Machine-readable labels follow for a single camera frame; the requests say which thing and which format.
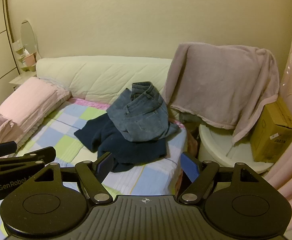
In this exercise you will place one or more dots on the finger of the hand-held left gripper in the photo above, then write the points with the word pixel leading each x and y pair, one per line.
pixel 36 155
pixel 1 149

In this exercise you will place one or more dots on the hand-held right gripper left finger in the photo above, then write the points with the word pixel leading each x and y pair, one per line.
pixel 104 167

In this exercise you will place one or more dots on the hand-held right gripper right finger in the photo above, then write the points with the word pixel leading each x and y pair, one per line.
pixel 189 167

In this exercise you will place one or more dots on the navy sweater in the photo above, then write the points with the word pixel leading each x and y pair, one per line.
pixel 126 150

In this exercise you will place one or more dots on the blue jeans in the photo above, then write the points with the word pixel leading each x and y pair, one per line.
pixel 141 115

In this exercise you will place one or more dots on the round bed with checkered sheet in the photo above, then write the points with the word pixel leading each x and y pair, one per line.
pixel 61 135

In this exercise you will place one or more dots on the white round side table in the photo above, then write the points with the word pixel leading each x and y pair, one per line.
pixel 215 145

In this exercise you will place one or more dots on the pink pillow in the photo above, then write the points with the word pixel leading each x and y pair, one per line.
pixel 28 102

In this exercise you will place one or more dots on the white nightstand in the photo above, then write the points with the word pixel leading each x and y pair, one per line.
pixel 23 78

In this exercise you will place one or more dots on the yellow cardboard box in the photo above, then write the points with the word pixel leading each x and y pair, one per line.
pixel 268 135

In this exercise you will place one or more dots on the pinkish grey fleece blanket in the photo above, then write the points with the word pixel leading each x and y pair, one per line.
pixel 218 85

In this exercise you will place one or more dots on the cream padded headboard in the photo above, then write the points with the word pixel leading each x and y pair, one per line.
pixel 106 77

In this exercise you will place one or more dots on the pink tissue box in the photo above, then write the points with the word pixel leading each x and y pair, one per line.
pixel 29 60

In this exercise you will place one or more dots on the small white shelf rack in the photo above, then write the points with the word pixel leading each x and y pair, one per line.
pixel 19 52

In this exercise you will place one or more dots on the oval mirror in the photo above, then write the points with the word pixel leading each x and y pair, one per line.
pixel 27 37

